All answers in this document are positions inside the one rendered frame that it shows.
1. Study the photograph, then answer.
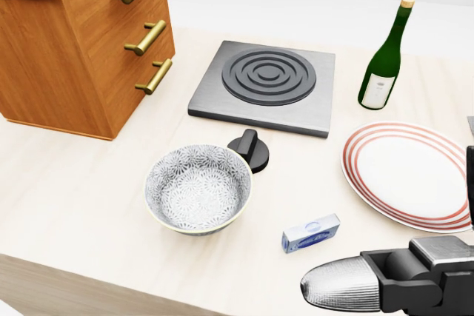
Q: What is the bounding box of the patterned grey white bowl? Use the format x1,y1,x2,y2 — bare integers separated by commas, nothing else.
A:
144,144,253,236

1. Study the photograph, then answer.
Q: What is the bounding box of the wooden cabinet with drawers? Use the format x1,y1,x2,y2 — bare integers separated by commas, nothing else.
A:
0,0,176,141

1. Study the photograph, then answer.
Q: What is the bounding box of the small blue white box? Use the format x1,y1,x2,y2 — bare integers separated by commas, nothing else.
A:
281,213,341,255

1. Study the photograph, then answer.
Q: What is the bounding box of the white plate with red rings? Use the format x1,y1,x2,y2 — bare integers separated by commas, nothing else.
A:
340,121,473,235

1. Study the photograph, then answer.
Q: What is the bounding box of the round black stove knob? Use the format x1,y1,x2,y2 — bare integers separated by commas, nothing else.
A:
227,128,270,175

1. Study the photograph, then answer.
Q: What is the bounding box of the green wine bottle with cork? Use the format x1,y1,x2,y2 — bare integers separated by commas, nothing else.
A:
357,0,415,111

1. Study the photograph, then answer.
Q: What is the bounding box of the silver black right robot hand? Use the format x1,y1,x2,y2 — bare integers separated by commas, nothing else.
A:
299,115,474,316

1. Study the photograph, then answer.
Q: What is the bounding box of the flat dark stove plate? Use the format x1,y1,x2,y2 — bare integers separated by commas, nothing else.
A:
187,40,336,139

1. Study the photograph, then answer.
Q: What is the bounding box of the wooden cabinet drawer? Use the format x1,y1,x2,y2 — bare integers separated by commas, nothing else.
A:
76,0,170,93
95,15,176,141
59,0,165,46

